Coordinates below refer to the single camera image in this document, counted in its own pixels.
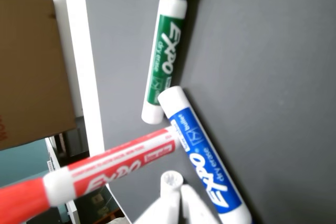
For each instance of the red Expo marker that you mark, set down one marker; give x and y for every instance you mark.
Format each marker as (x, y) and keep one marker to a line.
(110, 171)

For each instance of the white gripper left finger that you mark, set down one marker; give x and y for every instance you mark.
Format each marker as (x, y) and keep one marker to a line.
(169, 203)

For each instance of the green Expo marker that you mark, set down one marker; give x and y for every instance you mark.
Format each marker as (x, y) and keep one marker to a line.
(162, 58)

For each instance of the gray rubber mat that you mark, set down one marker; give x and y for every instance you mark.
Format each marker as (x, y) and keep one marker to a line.
(262, 77)

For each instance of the brown cardboard box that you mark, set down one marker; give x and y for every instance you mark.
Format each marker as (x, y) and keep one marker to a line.
(31, 72)

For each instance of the blue Expo marker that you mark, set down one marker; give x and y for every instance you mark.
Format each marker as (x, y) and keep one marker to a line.
(202, 155)

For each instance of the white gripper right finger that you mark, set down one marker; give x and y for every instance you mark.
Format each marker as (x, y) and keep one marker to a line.
(193, 208)

